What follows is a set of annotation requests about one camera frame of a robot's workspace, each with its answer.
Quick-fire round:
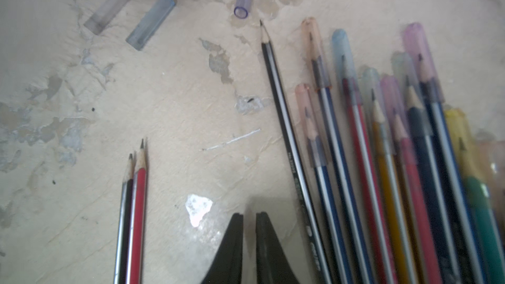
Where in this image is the black white striped pencil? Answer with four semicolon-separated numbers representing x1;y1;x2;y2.
260;21;333;283

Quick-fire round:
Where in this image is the clear blue pencil cap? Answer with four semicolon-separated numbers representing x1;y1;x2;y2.
126;0;176;51

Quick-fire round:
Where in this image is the red striped pencil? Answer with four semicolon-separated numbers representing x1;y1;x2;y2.
126;139;147;284

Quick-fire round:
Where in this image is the bundle of capped pencils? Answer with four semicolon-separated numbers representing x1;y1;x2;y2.
295;17;504;283

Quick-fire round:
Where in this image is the clear grey pencil cap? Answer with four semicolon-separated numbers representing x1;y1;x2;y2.
84;0;130;35

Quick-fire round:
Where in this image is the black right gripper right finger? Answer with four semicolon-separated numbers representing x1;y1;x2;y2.
255;212;299;284

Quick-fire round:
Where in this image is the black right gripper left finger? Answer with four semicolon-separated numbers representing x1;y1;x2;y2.
201;213;244;283

